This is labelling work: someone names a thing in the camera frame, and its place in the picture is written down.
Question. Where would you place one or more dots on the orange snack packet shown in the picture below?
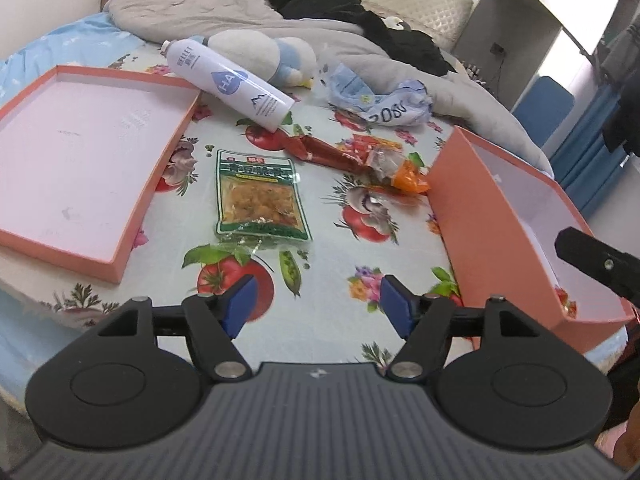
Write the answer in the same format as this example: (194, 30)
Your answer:
(388, 163)

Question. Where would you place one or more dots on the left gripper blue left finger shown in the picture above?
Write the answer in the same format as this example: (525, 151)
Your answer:
(214, 322)

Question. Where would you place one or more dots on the white blue plush toy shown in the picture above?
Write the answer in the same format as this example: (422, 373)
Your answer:
(286, 62)

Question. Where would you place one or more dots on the person's right hand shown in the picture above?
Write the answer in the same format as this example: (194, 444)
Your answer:
(627, 449)

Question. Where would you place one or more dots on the pink open gift box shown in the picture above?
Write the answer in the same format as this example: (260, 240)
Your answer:
(499, 218)

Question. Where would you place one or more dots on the grey wardrobe cabinet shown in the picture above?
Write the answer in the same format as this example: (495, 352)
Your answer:
(507, 40)

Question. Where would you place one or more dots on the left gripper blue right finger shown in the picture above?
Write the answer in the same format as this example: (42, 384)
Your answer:
(423, 323)

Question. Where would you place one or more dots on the green pickled vegetable packet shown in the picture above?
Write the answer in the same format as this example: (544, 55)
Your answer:
(258, 196)

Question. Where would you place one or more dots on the black white plush toy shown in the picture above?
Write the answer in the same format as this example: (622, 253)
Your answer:
(395, 23)

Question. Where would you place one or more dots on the hanging clothes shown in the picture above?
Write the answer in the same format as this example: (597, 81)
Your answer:
(621, 68)

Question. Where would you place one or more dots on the crumpled white race bib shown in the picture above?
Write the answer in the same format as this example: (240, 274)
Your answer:
(408, 105)

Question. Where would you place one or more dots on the blue bed sheet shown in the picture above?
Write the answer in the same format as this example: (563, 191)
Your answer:
(92, 41)

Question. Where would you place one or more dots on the black clothes pile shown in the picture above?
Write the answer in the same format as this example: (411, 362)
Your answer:
(408, 46)

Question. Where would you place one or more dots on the floral tablecloth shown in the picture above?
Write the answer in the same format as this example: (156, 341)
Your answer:
(317, 240)

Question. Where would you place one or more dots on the dark red stick packet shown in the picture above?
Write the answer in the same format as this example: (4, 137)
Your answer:
(310, 149)

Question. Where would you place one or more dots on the white spray bottle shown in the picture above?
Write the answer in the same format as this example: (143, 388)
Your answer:
(238, 88)

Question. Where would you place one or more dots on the pink box lid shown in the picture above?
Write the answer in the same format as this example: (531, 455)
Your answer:
(82, 150)

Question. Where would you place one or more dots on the grey duvet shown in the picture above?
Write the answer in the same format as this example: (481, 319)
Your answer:
(453, 94)

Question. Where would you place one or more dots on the clear blue plastic bag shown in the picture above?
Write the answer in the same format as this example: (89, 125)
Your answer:
(341, 87)

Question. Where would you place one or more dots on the blue chair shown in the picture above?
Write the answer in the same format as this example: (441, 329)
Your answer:
(543, 108)

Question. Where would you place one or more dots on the blue curtain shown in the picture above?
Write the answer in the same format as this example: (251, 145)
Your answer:
(586, 170)

